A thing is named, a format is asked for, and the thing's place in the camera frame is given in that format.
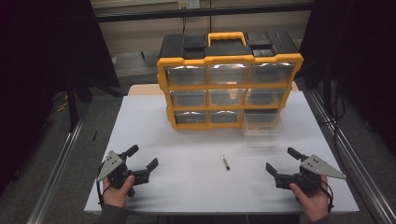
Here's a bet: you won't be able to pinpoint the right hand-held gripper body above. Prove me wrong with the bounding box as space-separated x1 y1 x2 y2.
275 154 347 193

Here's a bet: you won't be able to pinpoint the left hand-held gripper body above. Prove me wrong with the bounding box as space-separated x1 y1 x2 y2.
96 150 151 198

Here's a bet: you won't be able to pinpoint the clear plastic drawer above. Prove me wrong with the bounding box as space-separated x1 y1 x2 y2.
242 110 285 147

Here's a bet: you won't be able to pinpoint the small screw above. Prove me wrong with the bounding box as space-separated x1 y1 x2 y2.
220 155 231 172

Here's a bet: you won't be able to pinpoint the person's left hand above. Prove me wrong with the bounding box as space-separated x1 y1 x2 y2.
102 175 136 209

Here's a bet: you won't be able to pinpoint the person's right hand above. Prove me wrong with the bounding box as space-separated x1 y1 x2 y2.
289 175 331 223

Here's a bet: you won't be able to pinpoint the black metal stand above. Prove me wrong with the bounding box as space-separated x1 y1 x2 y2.
65 69 94 133

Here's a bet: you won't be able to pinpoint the yellow black drawer organizer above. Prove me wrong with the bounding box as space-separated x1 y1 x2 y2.
156 30 304 131

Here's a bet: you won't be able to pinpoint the black curtain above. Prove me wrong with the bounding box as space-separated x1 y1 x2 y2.
0 0 120 197
298 0 396 157

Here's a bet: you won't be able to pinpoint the black horizontal bar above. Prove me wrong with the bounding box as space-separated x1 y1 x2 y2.
92 3 316 23

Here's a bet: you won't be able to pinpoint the left hand-held gripper cable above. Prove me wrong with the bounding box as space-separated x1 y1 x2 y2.
96 161 110 209

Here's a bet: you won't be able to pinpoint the hand-held gripper cable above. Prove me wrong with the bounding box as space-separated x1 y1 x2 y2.
319 179 335 214
96 161 110 209

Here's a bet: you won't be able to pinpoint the right hand-held gripper cable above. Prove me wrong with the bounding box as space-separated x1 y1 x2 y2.
319 179 335 214

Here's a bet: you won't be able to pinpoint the aluminium floor rail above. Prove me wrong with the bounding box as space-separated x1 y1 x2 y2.
27 116 86 224
305 89 396 224

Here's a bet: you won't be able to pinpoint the black floor cables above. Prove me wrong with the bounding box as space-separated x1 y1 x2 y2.
317 88 347 126

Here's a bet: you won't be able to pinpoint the yellow floor cable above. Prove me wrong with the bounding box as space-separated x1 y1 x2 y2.
54 92 70 114

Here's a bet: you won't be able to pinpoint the white wall socket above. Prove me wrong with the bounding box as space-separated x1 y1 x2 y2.
177 0 201 9

